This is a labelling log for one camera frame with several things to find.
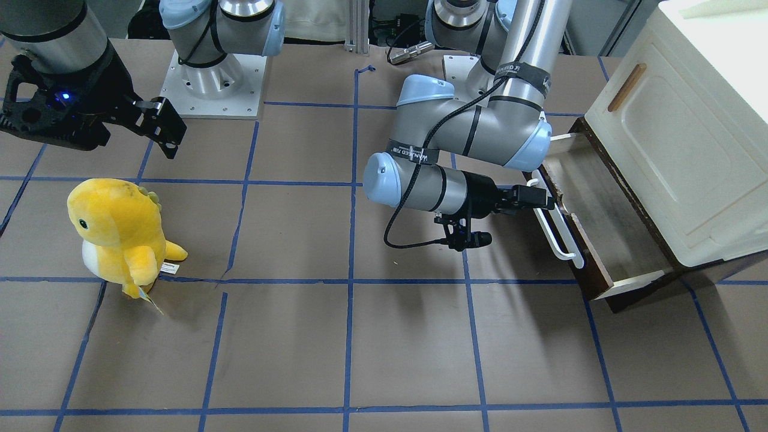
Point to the black gripper near drawer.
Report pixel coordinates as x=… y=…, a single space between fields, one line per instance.
x=480 y=195

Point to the dark wooden drawer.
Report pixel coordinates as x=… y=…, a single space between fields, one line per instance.
x=626 y=260

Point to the silver robot arm near drawer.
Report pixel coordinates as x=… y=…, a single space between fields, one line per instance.
x=502 y=123

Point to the yellow plush dinosaur toy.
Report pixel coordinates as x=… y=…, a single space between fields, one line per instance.
x=121 y=228

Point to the cream plastic storage cabinet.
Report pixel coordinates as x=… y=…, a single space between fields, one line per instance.
x=684 y=119

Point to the white drawer handle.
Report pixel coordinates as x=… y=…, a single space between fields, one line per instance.
x=560 y=238

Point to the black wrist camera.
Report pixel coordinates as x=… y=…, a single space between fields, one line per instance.
x=458 y=234

